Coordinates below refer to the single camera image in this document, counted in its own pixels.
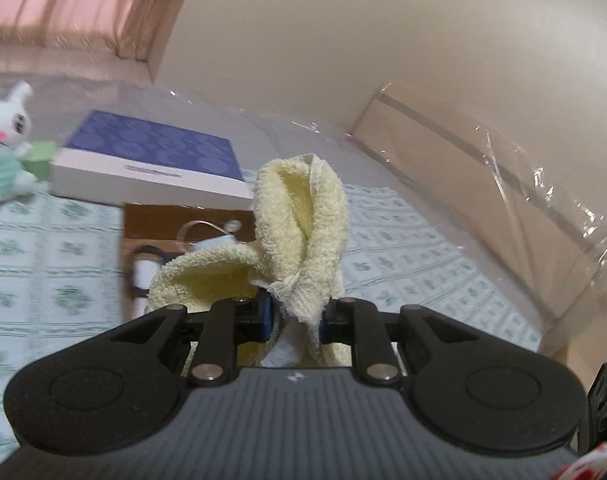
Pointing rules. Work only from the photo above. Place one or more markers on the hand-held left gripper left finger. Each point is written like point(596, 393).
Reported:
point(266, 320)

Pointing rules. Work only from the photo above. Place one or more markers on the blue face mask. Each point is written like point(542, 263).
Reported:
point(218, 243)

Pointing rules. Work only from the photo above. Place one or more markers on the blue and white flat box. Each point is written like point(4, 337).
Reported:
point(148, 160)

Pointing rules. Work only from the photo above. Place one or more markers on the green tissue box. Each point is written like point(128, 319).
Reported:
point(41, 162)

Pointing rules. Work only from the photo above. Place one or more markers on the brown cardboard box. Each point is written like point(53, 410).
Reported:
point(138, 225)

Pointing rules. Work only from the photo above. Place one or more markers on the pink curtain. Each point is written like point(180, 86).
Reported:
point(58, 0)

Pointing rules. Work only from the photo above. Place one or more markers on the plastic-wrapped headboard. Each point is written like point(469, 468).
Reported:
point(483, 200)

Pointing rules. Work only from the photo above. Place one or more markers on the red and white cloth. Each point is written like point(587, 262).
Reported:
point(591, 465)

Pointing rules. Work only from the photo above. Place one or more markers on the pale yellow towel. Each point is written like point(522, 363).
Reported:
point(303, 210)

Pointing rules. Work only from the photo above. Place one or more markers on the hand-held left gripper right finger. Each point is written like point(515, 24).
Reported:
point(322, 325)

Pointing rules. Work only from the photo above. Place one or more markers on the floral checked tablecloth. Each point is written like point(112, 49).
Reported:
point(48, 260)

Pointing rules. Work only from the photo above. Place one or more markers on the white plush cat toy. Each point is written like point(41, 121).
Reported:
point(1, 135)

